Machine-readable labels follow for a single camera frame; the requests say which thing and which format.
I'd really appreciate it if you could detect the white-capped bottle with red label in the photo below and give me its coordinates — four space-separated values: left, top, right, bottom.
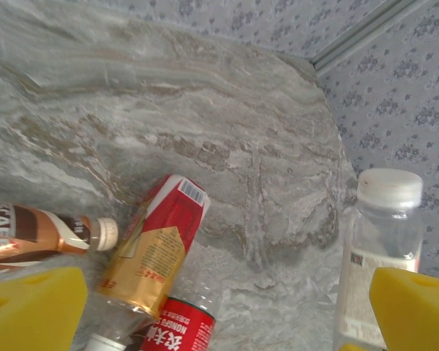
332 167 424 351

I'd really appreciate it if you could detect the aluminium frame post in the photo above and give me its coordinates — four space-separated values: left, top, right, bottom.
309 0 427 77

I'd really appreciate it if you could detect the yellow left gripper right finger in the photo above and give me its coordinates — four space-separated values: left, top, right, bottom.
369 266 439 351

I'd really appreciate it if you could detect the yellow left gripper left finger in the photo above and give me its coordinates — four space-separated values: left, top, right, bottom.
0 266 89 351

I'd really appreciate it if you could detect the red-label water bottle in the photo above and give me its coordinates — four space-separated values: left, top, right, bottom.
138 270 221 351

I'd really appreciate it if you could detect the brown coffee drink bottle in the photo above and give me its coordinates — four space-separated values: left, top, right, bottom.
0 200 119 276

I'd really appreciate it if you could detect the red and gold drink bottle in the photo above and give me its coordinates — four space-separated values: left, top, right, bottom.
94 174 211 320

